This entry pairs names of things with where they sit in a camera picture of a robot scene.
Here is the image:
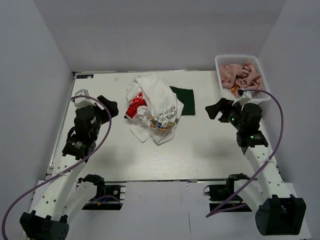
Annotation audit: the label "white printed t shirt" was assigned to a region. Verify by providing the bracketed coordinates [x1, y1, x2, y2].
[125, 73, 184, 146]

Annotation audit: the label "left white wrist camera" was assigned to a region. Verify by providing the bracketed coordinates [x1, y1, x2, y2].
[70, 89, 98, 109]

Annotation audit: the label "green and white t shirt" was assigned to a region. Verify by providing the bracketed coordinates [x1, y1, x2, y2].
[170, 86, 196, 116]

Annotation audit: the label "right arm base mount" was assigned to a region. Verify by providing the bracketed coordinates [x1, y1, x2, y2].
[203, 173, 252, 212]

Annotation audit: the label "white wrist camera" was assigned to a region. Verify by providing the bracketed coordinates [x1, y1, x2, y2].
[232, 89, 252, 106]
[70, 89, 98, 109]

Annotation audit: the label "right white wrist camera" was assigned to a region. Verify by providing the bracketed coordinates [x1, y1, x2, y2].
[232, 89, 252, 106]

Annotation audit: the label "blue table label sticker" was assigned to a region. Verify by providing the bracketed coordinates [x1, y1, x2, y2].
[76, 74, 94, 79]

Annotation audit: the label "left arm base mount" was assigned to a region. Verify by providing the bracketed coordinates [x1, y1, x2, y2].
[77, 174, 122, 211]

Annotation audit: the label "white plastic basket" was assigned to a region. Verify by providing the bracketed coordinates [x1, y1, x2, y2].
[215, 55, 271, 104]

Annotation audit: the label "pink clothes in basket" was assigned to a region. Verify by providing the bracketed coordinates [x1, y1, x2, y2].
[218, 61, 263, 97]

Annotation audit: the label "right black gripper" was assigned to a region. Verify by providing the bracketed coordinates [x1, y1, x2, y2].
[204, 98, 245, 131]

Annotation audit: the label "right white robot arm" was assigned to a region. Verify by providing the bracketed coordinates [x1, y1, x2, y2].
[205, 98, 307, 236]

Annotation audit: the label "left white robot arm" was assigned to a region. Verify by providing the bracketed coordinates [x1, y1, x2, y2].
[19, 95, 119, 240]

